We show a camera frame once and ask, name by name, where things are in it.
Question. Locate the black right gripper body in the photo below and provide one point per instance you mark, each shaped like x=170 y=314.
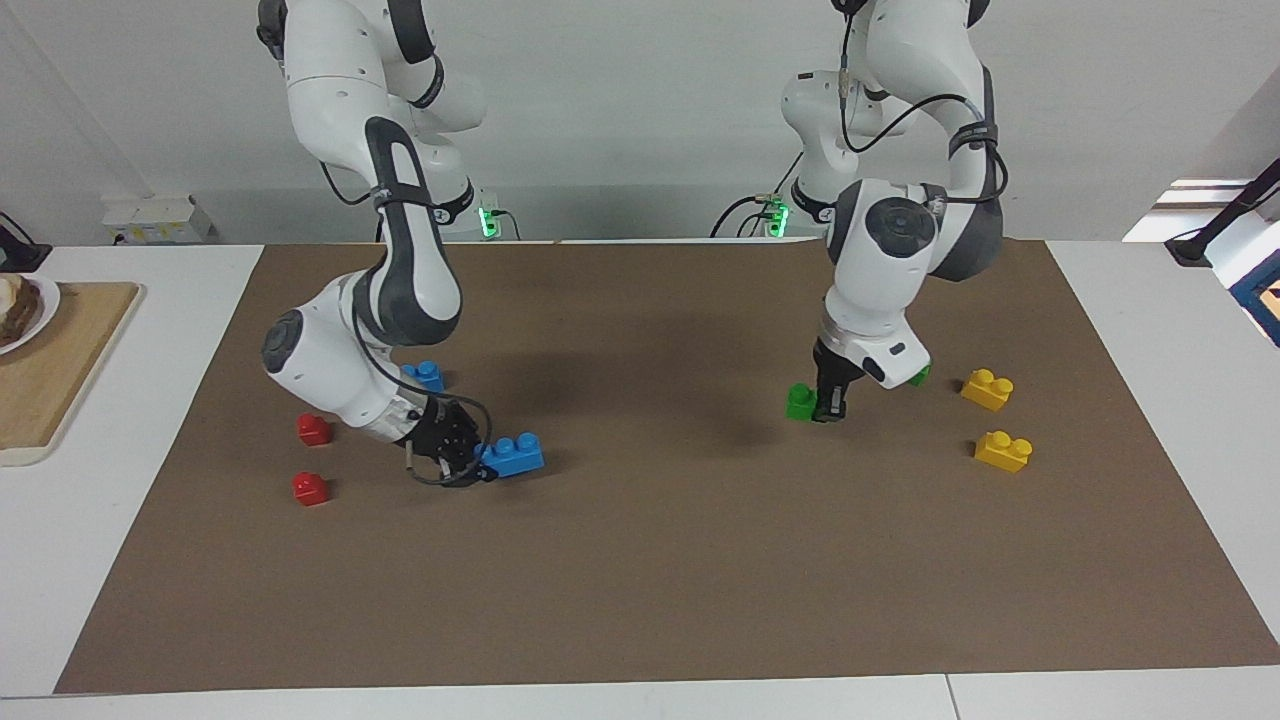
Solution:
x=440 y=432

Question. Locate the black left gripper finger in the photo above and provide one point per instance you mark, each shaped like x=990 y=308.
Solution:
x=820 y=405
x=838 y=405

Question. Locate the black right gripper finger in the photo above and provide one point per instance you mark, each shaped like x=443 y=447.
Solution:
x=475 y=461
x=470 y=481

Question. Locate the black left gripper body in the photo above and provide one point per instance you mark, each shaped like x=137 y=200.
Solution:
x=835 y=370

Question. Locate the green two-stud toy block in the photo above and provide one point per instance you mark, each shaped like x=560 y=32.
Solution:
x=800 y=403
x=919 y=377

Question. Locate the blue three-stud toy block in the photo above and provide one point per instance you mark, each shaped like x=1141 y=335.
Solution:
x=515 y=456
x=428 y=376

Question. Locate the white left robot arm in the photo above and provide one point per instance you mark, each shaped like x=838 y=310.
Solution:
x=880 y=270

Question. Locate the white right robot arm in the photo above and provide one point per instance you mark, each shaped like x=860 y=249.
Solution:
x=410 y=280

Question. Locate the red one-stud toy block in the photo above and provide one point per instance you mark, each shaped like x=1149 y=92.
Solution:
x=310 y=490
x=313 y=431

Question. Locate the yellow two-stud toy block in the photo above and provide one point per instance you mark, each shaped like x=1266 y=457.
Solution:
x=987 y=391
x=1003 y=452

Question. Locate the brown table mat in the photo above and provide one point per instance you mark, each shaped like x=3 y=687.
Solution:
x=640 y=580

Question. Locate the wooden cutting board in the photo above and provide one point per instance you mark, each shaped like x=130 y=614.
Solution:
x=60 y=370

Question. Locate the white plate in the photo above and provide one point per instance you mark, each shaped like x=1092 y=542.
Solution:
x=45 y=310

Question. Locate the black stand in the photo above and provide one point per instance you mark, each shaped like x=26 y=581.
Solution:
x=1225 y=220

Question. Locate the blue framed panel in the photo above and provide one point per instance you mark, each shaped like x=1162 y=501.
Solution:
x=1260 y=300

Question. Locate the brown bread slice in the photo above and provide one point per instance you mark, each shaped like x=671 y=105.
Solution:
x=18 y=312

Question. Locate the black clamp base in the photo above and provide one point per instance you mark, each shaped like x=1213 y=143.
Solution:
x=20 y=252

